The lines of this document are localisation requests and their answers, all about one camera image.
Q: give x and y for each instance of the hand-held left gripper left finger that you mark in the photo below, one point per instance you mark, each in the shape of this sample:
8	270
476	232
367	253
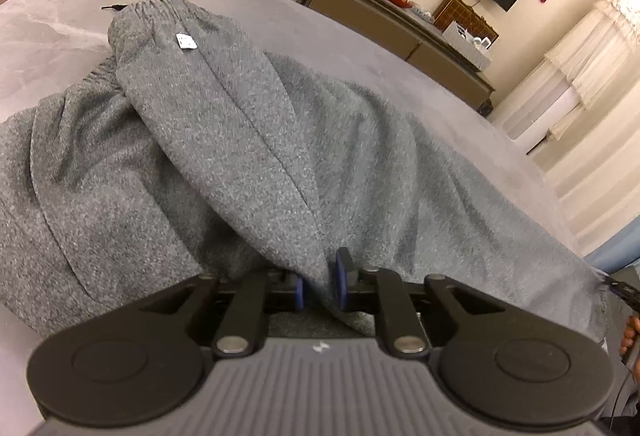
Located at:
299	292

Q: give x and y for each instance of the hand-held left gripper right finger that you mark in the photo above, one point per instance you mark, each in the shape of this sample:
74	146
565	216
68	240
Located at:
342	277

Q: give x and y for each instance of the grey sweat pants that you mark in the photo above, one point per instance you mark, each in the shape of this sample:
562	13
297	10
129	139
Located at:
240	155

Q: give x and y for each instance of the person's right hand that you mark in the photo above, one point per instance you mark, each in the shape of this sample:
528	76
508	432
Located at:
630	331

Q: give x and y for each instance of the light blue cloth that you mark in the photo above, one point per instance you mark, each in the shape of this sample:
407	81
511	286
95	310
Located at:
617	253

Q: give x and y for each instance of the white standing appliance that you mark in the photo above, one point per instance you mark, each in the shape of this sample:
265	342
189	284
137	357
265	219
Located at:
542	110

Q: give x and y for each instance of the white lace curtain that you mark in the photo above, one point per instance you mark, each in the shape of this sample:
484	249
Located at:
595	80

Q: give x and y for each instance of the grey bed cover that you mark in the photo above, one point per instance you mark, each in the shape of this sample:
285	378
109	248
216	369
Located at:
360	60

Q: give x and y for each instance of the white storage box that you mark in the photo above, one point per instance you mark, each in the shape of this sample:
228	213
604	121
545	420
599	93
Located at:
467	46

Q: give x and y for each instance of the long grey wooden sideboard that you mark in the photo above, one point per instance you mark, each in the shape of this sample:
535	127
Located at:
350	5

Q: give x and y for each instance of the wooden framed board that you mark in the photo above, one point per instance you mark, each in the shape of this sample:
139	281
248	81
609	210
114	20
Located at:
462	21

